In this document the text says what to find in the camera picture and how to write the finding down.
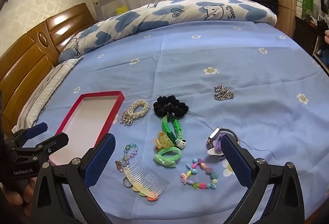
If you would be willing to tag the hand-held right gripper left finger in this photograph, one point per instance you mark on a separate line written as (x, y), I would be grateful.
(100, 162)

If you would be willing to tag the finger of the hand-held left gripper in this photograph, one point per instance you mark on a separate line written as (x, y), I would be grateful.
(55, 141)
(38, 129)

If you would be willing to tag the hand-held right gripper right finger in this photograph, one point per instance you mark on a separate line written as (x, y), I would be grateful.
(235, 161)

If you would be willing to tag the metal wrist watch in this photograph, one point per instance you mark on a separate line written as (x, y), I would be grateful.
(213, 136)

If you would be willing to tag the red-rimmed white tray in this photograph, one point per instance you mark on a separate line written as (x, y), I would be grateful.
(84, 116)

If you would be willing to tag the yellow hair claw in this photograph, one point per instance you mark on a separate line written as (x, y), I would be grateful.
(165, 140)

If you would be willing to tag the black scrunchie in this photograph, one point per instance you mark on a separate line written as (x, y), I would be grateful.
(160, 107)

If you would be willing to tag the person's left hand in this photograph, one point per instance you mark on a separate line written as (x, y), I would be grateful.
(27, 189)

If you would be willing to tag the clear hair comb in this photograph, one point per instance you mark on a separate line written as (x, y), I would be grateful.
(144, 177)

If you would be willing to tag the wooden headboard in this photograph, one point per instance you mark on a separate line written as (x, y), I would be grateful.
(23, 64)

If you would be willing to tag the blue floral bed sheet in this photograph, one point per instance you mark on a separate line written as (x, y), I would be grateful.
(231, 59)

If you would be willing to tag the dark cabinet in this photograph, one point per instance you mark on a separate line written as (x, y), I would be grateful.
(307, 36)

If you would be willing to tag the yellow toy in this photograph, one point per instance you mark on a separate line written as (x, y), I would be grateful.
(120, 9)

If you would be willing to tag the blue heart print quilt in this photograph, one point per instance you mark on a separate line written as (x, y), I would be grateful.
(154, 18)

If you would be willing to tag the green white box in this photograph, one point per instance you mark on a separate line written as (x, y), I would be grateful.
(306, 1)

